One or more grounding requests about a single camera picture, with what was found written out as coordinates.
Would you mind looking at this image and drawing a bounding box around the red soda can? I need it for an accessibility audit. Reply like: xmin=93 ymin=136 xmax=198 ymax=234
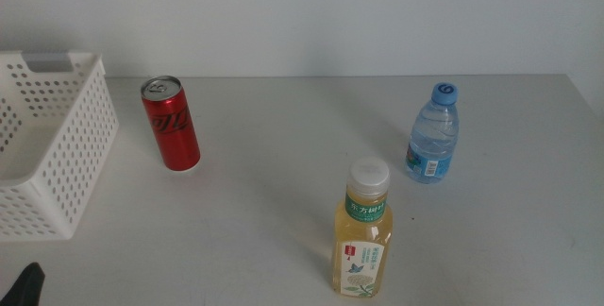
xmin=140 ymin=75 xmax=202 ymax=173

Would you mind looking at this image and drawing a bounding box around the yellow tea bottle white cap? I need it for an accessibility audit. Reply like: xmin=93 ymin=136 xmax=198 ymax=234
xmin=331 ymin=156 xmax=394 ymax=298

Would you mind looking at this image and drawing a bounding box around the clear water bottle blue cap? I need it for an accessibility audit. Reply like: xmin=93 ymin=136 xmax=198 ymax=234
xmin=405 ymin=81 xmax=460 ymax=185

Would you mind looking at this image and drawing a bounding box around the white perforated plastic basket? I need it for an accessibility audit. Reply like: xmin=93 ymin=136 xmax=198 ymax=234
xmin=0 ymin=50 xmax=120 ymax=243

